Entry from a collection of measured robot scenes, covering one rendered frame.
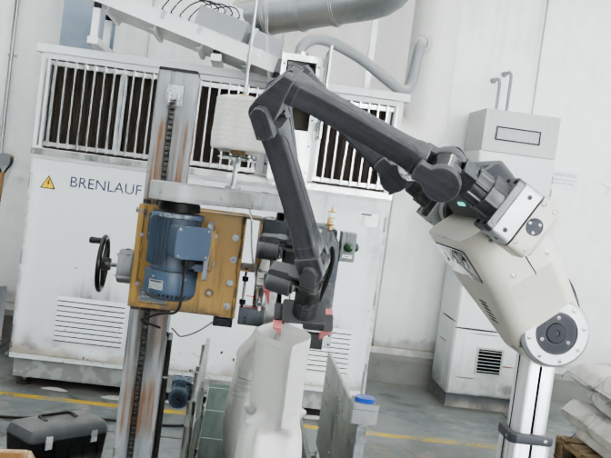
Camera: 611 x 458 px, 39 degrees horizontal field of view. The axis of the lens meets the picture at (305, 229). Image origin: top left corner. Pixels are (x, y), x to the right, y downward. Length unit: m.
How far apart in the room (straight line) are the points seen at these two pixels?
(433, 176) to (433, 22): 4.21
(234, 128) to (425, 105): 3.45
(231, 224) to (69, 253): 2.93
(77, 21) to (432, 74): 2.49
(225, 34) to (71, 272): 1.72
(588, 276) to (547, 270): 5.29
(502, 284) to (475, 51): 5.13
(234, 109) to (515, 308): 0.98
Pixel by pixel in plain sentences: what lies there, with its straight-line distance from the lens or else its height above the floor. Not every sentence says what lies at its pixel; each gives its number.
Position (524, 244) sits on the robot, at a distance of 1.74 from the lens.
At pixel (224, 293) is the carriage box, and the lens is 2.65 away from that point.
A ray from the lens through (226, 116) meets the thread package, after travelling 2.44.
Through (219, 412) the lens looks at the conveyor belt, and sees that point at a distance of 4.04.
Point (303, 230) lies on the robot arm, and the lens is 1.87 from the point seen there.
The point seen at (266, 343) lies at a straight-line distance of 2.30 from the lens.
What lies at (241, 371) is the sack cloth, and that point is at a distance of 2.97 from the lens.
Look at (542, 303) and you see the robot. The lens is 1.99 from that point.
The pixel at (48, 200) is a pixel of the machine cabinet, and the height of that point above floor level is 1.16.
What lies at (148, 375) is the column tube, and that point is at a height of 0.81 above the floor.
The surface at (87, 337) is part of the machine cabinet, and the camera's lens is 5.52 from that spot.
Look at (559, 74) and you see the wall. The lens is 7.12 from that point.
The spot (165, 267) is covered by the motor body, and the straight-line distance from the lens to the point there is 2.46.
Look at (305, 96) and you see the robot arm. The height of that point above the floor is 1.63.
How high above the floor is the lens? 1.46
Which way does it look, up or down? 3 degrees down
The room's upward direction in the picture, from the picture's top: 7 degrees clockwise
